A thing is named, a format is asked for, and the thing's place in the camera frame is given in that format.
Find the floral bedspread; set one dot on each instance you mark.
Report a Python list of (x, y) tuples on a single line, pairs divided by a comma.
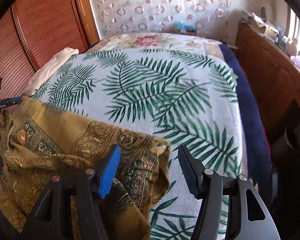
[(158, 41)]

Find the dark blue blanket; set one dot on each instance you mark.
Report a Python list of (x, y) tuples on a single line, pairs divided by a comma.
[(258, 150)]

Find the golden patterned cloth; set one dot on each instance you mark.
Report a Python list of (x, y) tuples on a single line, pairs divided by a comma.
[(40, 140)]

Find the blue tissue box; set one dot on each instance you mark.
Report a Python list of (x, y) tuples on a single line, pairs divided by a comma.
[(183, 29)]

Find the bright window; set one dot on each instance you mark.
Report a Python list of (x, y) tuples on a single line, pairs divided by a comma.
[(293, 28)]

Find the palm leaf print blanket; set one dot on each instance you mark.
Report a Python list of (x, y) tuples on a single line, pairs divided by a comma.
[(186, 97)]

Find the circle patterned sheer curtain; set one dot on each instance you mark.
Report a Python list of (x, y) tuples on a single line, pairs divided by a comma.
[(210, 17)]

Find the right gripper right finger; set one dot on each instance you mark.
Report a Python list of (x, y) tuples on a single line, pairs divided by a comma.
[(248, 216)]

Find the cardboard box on cabinet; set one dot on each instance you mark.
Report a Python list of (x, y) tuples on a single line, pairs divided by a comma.
[(264, 28)]

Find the wooden sideboard cabinet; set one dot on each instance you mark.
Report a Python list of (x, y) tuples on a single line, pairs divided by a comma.
[(275, 82)]

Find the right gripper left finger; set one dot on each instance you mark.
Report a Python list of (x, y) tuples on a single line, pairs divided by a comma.
[(50, 217)]

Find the beige pillow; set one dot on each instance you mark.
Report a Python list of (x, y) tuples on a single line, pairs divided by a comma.
[(47, 70)]

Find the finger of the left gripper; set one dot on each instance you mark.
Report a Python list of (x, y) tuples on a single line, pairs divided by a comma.
[(16, 101)]

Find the red wooden wardrobe door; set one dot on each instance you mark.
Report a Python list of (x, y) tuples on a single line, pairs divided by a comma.
[(32, 31)]

